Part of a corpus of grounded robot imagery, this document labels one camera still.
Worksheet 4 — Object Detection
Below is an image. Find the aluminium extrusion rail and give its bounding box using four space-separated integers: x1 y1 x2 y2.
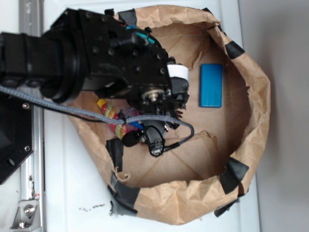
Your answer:
9 0 46 232

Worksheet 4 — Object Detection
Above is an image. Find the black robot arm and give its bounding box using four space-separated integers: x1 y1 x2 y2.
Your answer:
0 9 189 114

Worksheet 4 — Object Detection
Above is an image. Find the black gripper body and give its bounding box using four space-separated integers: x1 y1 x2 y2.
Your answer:
43 9 189 114

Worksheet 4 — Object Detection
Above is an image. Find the brown paper bag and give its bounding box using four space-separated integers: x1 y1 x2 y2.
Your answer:
71 5 270 225

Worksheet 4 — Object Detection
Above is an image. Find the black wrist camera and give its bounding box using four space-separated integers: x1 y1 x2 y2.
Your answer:
122 120 168 157

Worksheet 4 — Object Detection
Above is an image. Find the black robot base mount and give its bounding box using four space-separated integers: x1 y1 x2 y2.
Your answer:
0 93 33 184

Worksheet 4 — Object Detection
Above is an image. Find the multicolour twisted rope toy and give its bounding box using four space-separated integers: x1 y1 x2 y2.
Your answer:
97 99 143 140

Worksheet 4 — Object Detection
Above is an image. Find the grey braided cable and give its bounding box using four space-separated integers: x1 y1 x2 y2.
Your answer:
0 86 196 152

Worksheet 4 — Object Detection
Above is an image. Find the blue rectangular block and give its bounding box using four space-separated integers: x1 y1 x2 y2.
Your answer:
200 64 223 108

